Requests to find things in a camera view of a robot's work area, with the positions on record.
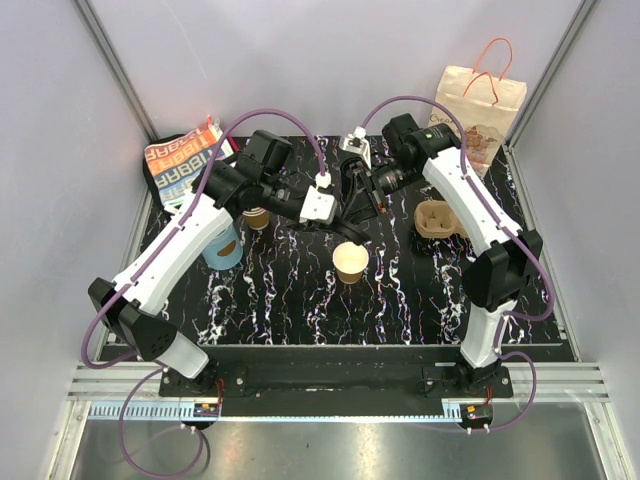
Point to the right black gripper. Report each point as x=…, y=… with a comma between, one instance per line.
x=378, y=192

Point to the stack of paper coffee cups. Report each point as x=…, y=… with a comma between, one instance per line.
x=257, y=218

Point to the single brown paper cup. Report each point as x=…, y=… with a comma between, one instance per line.
x=350, y=261

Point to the beige paper takeout bag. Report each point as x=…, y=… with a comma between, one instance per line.
x=484, y=104

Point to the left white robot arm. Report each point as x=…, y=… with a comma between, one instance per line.
x=130, y=305

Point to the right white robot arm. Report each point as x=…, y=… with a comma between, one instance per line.
x=507, y=256

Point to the stack of black cup lids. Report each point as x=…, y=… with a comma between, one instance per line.
x=356, y=188

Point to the colourful rabbit print cloth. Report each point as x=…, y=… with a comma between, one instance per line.
x=170, y=166

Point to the stack of brown cup carriers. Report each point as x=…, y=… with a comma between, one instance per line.
x=434, y=219

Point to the light blue straw holder cup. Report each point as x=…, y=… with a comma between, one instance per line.
x=224, y=251

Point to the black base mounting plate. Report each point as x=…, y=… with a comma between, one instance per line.
x=349, y=381

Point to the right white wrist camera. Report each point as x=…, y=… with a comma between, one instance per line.
x=357, y=143

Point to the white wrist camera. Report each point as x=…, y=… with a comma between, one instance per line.
x=357, y=143
x=319, y=203

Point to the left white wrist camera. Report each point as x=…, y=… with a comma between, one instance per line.
x=319, y=203

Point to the aluminium frame rail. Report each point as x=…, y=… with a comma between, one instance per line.
x=313, y=419

